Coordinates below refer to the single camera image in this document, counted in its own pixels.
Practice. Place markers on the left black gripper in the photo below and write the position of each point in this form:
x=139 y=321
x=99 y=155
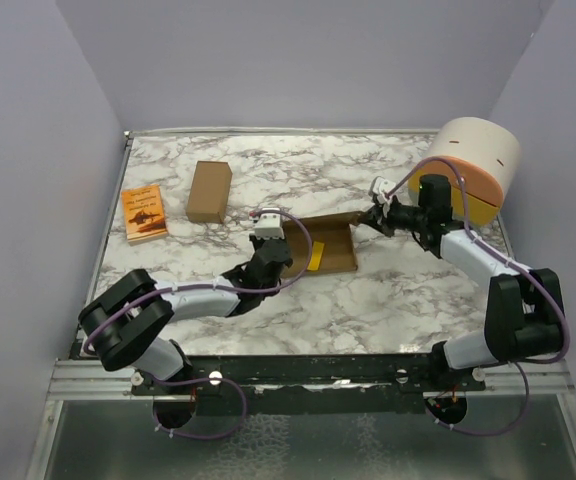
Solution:
x=259 y=243

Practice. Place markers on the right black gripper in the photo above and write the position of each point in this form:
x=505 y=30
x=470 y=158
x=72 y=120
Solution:
x=372 y=217

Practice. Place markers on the yellow block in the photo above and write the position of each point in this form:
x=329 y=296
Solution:
x=316 y=256

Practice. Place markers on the brown cardboard box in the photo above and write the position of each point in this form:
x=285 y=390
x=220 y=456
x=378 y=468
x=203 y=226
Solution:
x=333 y=245

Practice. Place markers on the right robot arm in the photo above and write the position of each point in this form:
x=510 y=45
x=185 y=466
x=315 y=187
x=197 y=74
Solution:
x=524 y=310

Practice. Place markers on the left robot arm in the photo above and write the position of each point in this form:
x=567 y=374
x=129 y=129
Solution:
x=123 y=325

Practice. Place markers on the small folded cardboard box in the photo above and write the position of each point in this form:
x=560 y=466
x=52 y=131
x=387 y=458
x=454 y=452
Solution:
x=209 y=193

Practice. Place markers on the white cylinder with coloured base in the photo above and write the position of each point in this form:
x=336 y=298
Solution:
x=487 y=157

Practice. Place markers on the orange book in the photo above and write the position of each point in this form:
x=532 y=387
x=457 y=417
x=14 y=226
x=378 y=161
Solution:
x=144 y=215

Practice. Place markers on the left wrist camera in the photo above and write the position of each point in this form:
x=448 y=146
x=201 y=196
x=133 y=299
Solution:
x=267 y=224

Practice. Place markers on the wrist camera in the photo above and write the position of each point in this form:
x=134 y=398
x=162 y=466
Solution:
x=267 y=224
x=381 y=191

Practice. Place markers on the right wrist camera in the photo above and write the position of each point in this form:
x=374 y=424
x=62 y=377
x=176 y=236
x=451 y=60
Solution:
x=381 y=191

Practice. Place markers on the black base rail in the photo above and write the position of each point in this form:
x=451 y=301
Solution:
x=310 y=384

